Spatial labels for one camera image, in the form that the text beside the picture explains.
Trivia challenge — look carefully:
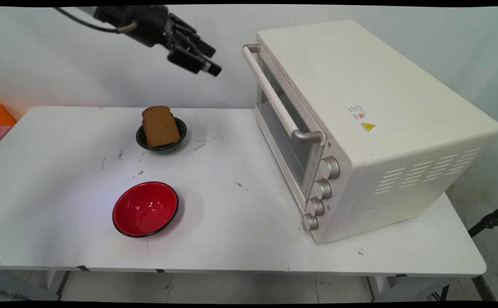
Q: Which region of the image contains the black tripod stand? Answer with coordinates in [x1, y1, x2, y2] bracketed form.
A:
[467, 200, 498, 238]

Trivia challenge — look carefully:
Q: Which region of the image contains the small black bowl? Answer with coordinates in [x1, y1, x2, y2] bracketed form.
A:
[136, 116, 188, 151]

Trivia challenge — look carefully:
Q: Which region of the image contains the brown bread slice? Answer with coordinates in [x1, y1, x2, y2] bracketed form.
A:
[141, 105, 181, 148]

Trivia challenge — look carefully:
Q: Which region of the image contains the white printed oven label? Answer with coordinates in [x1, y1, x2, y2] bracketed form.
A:
[347, 104, 368, 121]

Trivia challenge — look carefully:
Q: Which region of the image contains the white table leg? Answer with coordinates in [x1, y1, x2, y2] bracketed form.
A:
[366, 276, 403, 302]
[45, 270, 72, 301]

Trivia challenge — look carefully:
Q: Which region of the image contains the white toaster oven body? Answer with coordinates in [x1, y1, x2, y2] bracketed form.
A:
[249, 19, 498, 245]

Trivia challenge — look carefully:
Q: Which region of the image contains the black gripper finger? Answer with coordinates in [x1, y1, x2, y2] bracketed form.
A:
[166, 42, 223, 78]
[169, 13, 216, 59]

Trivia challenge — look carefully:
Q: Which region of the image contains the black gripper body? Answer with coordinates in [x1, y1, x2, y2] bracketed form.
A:
[93, 5, 173, 48]

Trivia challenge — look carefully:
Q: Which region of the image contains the glass oven door with handle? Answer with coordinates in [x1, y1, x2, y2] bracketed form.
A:
[242, 43, 328, 214]

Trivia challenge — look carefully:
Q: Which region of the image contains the red bowl with black rim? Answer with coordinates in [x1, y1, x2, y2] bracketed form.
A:
[112, 181, 180, 238]

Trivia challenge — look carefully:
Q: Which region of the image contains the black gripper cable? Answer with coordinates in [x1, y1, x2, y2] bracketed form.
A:
[53, 7, 139, 34]

